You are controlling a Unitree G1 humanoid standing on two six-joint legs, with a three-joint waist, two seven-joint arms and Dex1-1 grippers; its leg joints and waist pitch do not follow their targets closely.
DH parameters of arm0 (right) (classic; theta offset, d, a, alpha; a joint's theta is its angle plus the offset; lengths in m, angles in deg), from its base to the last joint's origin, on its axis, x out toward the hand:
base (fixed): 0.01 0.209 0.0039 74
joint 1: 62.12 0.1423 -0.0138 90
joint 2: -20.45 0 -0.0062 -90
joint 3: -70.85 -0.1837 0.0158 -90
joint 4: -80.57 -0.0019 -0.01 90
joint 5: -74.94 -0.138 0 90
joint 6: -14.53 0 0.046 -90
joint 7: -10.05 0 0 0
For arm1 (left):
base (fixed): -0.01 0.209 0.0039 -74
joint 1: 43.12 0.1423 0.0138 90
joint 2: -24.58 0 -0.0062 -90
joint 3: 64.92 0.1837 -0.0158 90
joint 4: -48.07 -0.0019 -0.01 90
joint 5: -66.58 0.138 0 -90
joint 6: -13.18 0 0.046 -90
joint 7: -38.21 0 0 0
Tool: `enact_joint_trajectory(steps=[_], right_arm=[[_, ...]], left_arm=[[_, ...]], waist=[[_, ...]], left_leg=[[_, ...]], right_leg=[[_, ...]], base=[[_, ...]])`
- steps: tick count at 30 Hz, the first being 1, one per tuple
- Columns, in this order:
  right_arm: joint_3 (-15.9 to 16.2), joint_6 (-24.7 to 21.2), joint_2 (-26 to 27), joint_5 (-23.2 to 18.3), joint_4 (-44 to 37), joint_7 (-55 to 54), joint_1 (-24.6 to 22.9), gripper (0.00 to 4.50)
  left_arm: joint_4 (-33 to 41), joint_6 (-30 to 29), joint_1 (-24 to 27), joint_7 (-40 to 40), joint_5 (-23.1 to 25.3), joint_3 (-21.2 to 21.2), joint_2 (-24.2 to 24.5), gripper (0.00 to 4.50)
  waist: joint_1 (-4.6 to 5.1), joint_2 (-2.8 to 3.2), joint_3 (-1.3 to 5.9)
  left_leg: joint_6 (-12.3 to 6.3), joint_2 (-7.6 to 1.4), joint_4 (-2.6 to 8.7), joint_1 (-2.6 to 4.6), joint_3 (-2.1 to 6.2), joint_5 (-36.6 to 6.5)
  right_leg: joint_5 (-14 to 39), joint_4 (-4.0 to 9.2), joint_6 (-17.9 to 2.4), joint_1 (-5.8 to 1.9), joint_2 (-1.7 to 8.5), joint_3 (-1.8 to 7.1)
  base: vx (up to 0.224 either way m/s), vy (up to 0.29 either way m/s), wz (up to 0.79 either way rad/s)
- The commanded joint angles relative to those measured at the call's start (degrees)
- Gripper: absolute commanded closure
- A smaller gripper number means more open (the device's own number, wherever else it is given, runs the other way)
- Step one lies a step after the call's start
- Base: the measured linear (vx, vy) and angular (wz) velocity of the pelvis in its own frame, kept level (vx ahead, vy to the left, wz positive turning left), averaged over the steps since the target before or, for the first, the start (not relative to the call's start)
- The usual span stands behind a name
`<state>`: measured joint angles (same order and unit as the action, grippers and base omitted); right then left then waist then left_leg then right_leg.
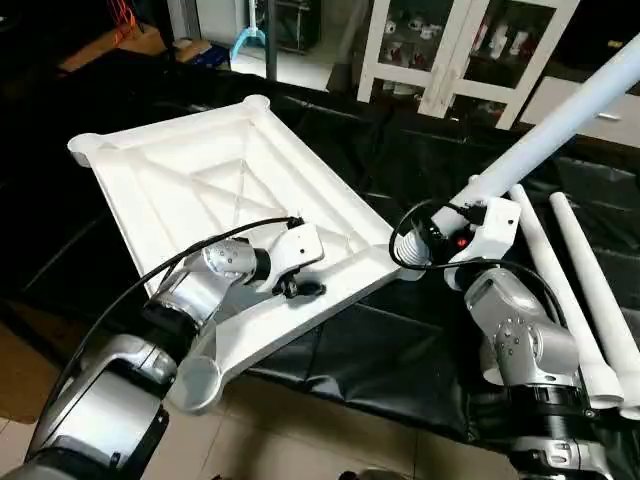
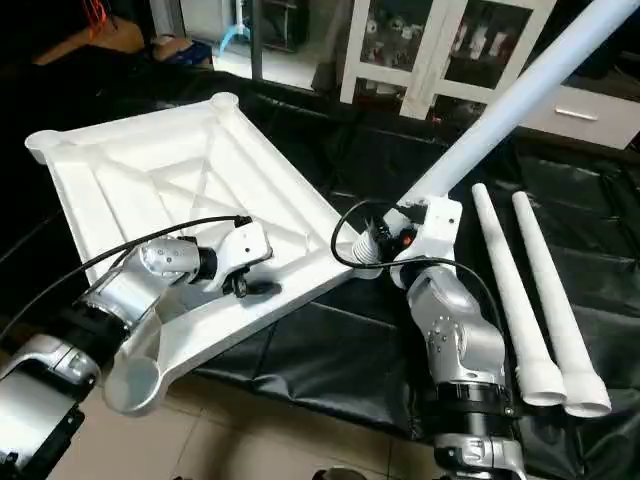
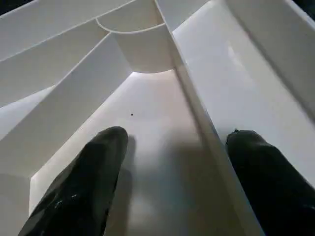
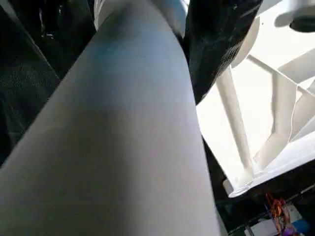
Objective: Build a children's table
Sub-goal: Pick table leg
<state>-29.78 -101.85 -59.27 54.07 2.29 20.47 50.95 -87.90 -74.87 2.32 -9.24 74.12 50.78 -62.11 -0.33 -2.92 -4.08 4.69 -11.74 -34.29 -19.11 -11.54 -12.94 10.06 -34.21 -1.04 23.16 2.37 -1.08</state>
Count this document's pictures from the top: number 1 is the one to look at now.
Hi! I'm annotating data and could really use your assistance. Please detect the white plastic table top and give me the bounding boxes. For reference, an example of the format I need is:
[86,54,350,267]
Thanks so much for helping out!
[68,95,423,414]

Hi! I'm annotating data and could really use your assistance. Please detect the black work mat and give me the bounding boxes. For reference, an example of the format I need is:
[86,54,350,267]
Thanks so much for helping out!
[0,55,640,456]

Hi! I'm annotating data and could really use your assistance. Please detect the white glass-door cabinet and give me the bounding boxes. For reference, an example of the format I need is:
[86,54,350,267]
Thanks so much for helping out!
[357,0,583,131]

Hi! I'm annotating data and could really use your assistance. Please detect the white drawer unit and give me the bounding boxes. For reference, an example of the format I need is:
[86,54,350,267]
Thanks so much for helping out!
[520,75,640,151]

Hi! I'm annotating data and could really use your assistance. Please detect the black metal pole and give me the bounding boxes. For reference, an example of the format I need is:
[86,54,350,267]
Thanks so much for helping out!
[264,0,280,83]

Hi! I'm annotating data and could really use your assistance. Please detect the blue plastic tool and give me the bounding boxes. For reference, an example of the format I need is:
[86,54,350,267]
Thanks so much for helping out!
[232,25,269,64]

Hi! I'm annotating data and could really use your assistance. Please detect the large brown cardboard box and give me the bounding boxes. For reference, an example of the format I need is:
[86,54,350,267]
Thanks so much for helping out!
[0,300,96,423]

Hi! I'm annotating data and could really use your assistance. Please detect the flat brown cardboard sheet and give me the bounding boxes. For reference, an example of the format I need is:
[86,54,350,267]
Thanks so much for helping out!
[58,25,167,74]

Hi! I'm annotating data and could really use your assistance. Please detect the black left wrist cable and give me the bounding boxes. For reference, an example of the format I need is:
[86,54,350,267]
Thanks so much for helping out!
[55,215,306,411]

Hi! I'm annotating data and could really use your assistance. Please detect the orange cable bundle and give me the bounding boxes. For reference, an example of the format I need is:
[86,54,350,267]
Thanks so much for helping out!
[108,0,139,43]

